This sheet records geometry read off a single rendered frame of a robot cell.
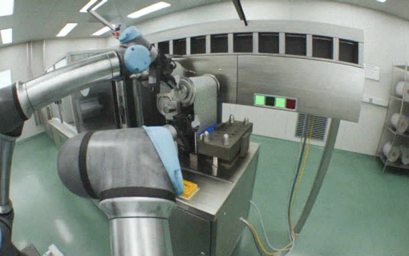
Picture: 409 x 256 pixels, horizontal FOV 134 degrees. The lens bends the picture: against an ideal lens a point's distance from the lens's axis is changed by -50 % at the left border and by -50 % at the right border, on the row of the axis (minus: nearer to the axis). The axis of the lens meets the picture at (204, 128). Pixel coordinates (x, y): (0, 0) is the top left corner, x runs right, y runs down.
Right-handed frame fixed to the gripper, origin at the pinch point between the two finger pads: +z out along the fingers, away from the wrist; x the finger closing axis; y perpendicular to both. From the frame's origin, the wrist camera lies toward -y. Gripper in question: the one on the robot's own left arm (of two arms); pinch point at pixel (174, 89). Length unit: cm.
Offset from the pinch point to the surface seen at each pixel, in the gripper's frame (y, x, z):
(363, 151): 82, -213, 282
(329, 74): 32, -70, 22
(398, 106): 159, -274, 219
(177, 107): -6.4, -0.5, 6.1
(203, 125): -7.5, -7.8, 22.6
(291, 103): 17, -50, 33
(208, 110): 1.3, -7.9, 22.7
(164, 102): -3.3, 10.8, 7.8
